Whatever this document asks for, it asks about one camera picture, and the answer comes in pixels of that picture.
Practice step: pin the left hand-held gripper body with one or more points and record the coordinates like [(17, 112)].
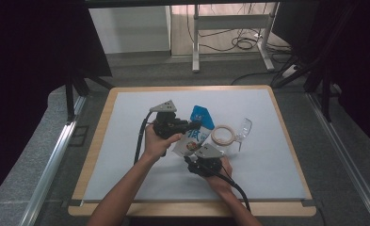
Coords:
[(167, 125)]

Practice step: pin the black table clamp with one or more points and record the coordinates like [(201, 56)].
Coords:
[(71, 203), (311, 203)]

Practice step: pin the black tripod stand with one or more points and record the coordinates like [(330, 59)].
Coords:
[(69, 94), (325, 94)]

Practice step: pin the person's right hand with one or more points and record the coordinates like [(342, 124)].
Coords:
[(222, 182)]

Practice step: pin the aluminium rail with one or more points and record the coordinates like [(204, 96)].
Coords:
[(52, 166), (345, 157)]

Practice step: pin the person's left hand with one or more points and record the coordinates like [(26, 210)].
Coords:
[(156, 146)]

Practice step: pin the blue and white milk pouch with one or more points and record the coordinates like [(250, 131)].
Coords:
[(193, 139)]

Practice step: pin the white power strip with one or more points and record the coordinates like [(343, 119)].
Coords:
[(288, 71)]

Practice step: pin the white desk frame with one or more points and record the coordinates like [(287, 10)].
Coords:
[(233, 22)]

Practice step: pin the black curtain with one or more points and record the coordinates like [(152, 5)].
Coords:
[(25, 62), (355, 47)]

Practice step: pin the white table mat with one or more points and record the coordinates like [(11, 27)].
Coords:
[(267, 175)]

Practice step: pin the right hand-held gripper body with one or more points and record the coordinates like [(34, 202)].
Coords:
[(207, 163)]

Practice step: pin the white partition panel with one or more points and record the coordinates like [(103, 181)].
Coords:
[(129, 29)]

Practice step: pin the black floor plate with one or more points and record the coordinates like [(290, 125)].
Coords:
[(78, 135)]

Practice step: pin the clear glass pitcher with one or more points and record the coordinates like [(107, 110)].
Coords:
[(225, 135)]

